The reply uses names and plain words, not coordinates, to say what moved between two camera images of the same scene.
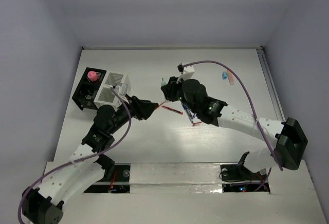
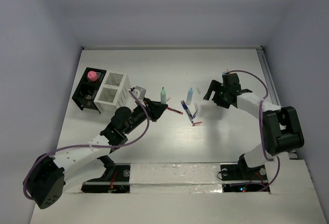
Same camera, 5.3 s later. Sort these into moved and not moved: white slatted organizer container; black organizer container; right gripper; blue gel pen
Moved: right gripper
Not moved: blue gel pen; white slatted organizer container; black organizer container
